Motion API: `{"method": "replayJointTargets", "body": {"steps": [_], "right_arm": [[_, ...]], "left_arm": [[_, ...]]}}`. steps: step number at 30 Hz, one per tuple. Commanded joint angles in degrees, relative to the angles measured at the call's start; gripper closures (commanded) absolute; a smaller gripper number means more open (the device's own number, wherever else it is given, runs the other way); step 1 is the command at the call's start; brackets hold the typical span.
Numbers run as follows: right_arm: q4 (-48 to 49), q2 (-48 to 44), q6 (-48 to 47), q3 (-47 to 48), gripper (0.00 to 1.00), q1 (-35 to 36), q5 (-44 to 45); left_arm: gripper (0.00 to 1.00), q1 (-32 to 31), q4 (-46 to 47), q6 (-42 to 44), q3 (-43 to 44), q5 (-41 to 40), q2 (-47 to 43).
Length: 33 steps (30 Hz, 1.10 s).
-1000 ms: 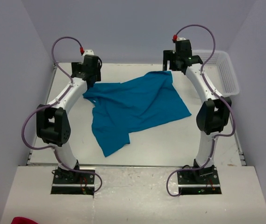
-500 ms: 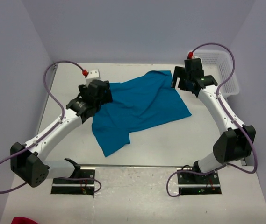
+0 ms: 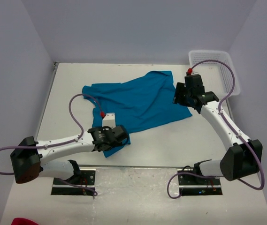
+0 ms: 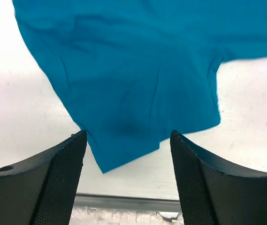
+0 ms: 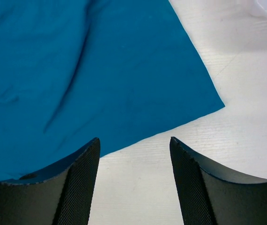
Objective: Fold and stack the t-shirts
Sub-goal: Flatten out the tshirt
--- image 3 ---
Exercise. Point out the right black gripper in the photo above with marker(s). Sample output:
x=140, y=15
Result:
x=181, y=88

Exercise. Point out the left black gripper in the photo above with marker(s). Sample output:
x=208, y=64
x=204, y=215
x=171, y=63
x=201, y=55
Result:
x=117, y=144

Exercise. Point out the blue t shirt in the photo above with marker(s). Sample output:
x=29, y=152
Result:
x=139, y=104

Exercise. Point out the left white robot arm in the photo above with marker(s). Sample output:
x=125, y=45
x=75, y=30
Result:
x=33, y=159

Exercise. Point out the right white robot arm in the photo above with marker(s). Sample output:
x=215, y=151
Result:
x=243, y=155

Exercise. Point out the white plastic basket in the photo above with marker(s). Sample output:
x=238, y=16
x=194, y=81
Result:
x=215, y=76

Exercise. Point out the red cloth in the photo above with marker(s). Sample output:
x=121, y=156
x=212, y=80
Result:
x=23, y=221

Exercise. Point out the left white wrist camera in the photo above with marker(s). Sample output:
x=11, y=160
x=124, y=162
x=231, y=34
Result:
x=108, y=119

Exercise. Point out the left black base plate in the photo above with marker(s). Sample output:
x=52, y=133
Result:
x=85, y=179

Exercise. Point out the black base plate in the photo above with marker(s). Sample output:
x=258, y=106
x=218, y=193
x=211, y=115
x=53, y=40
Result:
x=85, y=179
x=194, y=186

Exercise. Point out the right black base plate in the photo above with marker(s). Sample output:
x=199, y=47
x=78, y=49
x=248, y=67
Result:
x=194, y=186

